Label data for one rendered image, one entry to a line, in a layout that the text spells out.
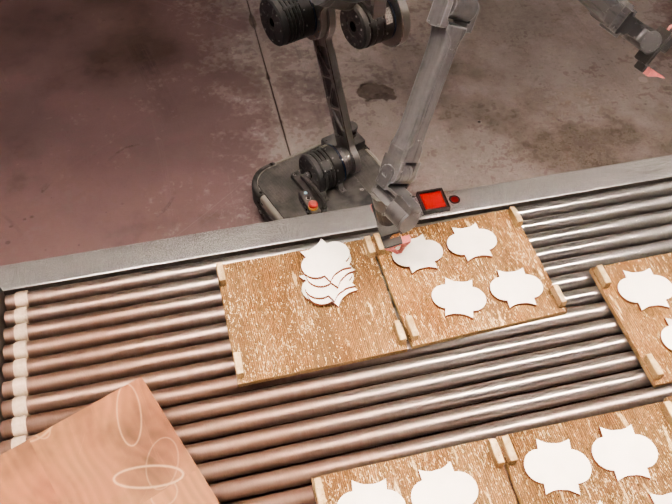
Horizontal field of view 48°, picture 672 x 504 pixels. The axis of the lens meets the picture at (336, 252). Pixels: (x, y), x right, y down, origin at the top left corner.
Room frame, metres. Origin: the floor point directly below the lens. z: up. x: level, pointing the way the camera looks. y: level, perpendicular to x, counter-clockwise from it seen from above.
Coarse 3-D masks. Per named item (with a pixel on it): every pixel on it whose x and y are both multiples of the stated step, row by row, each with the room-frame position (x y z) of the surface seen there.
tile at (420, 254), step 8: (416, 240) 1.25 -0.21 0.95; (424, 240) 1.25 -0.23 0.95; (432, 240) 1.25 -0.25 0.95; (408, 248) 1.22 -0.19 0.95; (416, 248) 1.22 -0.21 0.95; (424, 248) 1.22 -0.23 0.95; (432, 248) 1.22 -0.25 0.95; (440, 248) 1.22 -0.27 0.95; (392, 256) 1.19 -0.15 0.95; (400, 256) 1.19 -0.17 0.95; (408, 256) 1.19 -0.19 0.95; (416, 256) 1.19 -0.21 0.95; (424, 256) 1.20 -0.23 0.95; (432, 256) 1.20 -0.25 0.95; (440, 256) 1.20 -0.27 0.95; (400, 264) 1.17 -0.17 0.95; (408, 264) 1.17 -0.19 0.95; (416, 264) 1.17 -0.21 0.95; (424, 264) 1.17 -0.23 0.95; (432, 264) 1.17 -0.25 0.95
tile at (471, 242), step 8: (456, 232) 1.28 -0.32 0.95; (464, 232) 1.28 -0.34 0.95; (472, 232) 1.28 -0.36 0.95; (480, 232) 1.29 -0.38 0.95; (488, 232) 1.29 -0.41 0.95; (448, 240) 1.25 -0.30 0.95; (456, 240) 1.25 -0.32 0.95; (464, 240) 1.26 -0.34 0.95; (472, 240) 1.26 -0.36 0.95; (480, 240) 1.26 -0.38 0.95; (488, 240) 1.26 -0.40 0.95; (496, 240) 1.26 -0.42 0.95; (448, 248) 1.23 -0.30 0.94; (456, 248) 1.23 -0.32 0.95; (464, 248) 1.23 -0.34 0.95; (472, 248) 1.23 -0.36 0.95; (480, 248) 1.23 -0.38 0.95; (488, 248) 1.23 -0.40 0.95; (464, 256) 1.21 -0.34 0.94; (472, 256) 1.20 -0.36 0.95; (480, 256) 1.21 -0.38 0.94; (488, 256) 1.21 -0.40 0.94
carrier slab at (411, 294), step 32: (448, 224) 1.32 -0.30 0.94; (480, 224) 1.32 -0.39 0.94; (512, 224) 1.33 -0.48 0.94; (384, 256) 1.20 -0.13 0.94; (448, 256) 1.21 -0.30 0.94; (512, 256) 1.22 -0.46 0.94; (416, 288) 1.10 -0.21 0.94; (480, 288) 1.11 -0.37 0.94; (544, 288) 1.12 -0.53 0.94; (416, 320) 1.00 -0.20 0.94; (448, 320) 1.01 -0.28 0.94; (480, 320) 1.01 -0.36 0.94; (512, 320) 1.02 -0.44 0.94
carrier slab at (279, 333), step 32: (288, 256) 1.18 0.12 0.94; (352, 256) 1.19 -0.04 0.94; (224, 288) 1.07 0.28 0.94; (256, 288) 1.08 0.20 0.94; (288, 288) 1.08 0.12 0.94; (384, 288) 1.10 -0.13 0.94; (256, 320) 0.98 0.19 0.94; (288, 320) 0.99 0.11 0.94; (320, 320) 0.99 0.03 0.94; (352, 320) 1.00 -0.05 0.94; (384, 320) 1.00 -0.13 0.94; (256, 352) 0.89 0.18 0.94; (288, 352) 0.90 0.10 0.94; (320, 352) 0.90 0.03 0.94; (352, 352) 0.91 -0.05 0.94; (384, 352) 0.91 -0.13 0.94
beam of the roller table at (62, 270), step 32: (640, 160) 1.62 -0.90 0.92; (448, 192) 1.45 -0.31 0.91; (480, 192) 1.46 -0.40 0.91; (512, 192) 1.46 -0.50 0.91; (544, 192) 1.47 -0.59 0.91; (576, 192) 1.48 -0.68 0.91; (256, 224) 1.31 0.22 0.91; (288, 224) 1.31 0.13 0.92; (320, 224) 1.32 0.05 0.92; (352, 224) 1.32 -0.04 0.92; (64, 256) 1.17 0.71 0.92; (96, 256) 1.17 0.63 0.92; (128, 256) 1.18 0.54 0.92; (160, 256) 1.18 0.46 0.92; (192, 256) 1.19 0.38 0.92; (224, 256) 1.20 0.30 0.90; (32, 288) 1.07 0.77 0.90
